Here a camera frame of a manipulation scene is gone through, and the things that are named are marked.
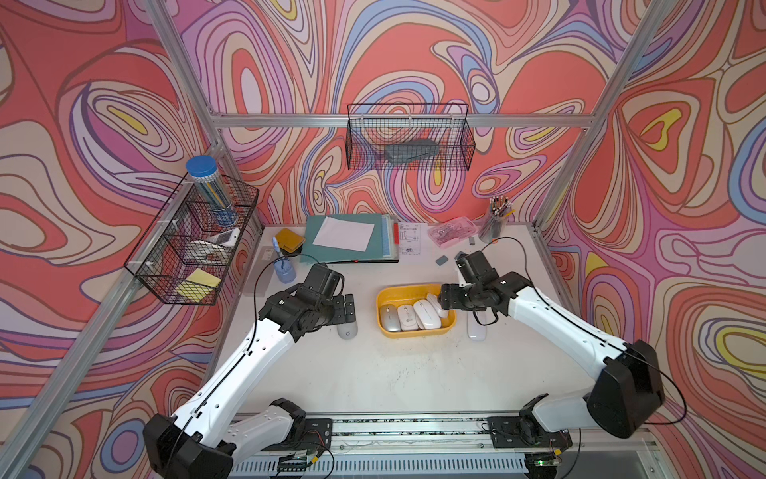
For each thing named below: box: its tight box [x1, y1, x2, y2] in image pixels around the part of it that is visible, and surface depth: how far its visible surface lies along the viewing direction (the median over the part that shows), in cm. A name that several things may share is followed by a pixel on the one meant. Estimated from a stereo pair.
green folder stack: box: [300, 213, 400, 265], surface depth 114 cm
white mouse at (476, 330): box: [466, 309, 488, 342], surface depth 92 cm
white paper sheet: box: [312, 216, 376, 252], surface depth 117 cm
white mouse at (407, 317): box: [396, 304, 419, 331], surface depth 93 cm
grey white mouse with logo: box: [337, 321, 359, 341], surface depth 92 cm
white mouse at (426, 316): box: [412, 299, 442, 331], surface depth 91 cm
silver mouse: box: [380, 304, 401, 333], surface depth 93 cm
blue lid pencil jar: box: [185, 154, 239, 227], surface depth 76 cm
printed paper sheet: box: [398, 221, 422, 257], surface depth 118 cm
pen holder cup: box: [478, 195, 514, 244], surface depth 110 cm
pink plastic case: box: [427, 216, 479, 249], surface depth 121 cm
